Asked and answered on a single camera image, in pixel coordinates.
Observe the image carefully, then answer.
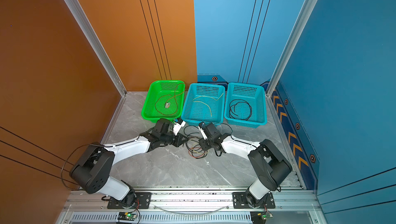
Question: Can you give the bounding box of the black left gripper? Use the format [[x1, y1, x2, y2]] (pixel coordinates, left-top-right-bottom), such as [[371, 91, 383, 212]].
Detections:
[[160, 132, 191, 148]]

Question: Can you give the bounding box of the black cable bundle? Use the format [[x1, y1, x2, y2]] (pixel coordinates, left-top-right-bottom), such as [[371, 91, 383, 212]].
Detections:
[[183, 124, 233, 159]]

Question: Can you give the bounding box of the thin yellow wire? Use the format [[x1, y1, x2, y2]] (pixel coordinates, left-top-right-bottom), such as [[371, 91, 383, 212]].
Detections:
[[192, 93, 225, 117]]

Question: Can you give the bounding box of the black wire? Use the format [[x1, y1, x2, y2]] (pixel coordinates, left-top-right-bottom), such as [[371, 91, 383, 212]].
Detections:
[[228, 101, 253, 122]]

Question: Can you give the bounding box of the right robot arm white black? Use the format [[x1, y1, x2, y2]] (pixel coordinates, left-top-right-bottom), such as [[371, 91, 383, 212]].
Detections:
[[199, 123, 292, 208]]

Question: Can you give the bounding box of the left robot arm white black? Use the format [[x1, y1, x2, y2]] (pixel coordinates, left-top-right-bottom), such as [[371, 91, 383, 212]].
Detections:
[[69, 118, 187, 209]]

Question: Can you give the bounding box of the middle teal plastic basket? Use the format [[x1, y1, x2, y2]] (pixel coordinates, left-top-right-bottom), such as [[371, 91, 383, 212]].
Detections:
[[181, 83, 225, 126]]

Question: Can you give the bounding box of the teal plastic basket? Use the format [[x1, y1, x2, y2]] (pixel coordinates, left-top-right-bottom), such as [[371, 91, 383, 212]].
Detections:
[[224, 82, 267, 129], [181, 83, 225, 126]]

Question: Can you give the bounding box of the green plastic basket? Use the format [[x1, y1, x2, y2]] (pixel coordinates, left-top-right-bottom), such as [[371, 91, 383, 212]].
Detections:
[[141, 80, 186, 123]]

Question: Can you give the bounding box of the right teal plastic basket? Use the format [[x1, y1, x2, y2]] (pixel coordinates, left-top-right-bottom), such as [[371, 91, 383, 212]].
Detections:
[[224, 82, 267, 129]]

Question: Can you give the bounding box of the right green circuit board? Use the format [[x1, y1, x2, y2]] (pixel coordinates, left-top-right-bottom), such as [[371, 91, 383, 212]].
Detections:
[[250, 212, 273, 224]]

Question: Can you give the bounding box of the green circuit board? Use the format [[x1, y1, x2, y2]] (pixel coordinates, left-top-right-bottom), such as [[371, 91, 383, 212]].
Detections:
[[250, 212, 273, 224], [117, 212, 139, 223]]

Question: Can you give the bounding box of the left green circuit board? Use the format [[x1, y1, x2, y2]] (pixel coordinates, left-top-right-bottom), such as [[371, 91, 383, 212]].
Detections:
[[117, 212, 139, 223]]

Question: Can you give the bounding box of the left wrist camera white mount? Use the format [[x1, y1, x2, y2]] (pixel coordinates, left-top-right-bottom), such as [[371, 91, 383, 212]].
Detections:
[[172, 118, 186, 135]]

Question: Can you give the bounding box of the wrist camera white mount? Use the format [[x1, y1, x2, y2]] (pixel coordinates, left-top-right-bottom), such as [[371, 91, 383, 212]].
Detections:
[[172, 118, 186, 135], [199, 122, 208, 140]]

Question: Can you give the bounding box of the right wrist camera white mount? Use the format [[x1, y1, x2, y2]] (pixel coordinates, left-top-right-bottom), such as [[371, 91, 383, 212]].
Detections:
[[199, 122, 208, 140]]

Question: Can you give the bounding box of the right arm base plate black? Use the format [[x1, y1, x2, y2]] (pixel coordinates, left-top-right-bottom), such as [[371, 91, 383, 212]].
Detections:
[[232, 192, 276, 209]]

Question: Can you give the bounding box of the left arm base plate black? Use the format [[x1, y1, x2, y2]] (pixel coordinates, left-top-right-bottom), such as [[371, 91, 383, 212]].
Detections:
[[107, 192, 152, 210]]

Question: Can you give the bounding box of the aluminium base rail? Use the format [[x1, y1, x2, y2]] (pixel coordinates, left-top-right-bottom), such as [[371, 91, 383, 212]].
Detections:
[[56, 187, 326, 224]]

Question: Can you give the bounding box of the aluminium corner frame post left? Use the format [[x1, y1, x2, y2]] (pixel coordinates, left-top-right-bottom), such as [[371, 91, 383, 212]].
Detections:
[[64, 0, 127, 97]]

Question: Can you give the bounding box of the aluminium corner frame post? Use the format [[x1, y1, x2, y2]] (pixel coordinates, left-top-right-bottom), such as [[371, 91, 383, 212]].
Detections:
[[266, 0, 318, 98], [64, 0, 127, 97]]

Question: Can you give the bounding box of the aluminium corner frame post right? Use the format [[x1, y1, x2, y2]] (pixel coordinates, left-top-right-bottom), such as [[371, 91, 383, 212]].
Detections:
[[266, 0, 318, 98]]

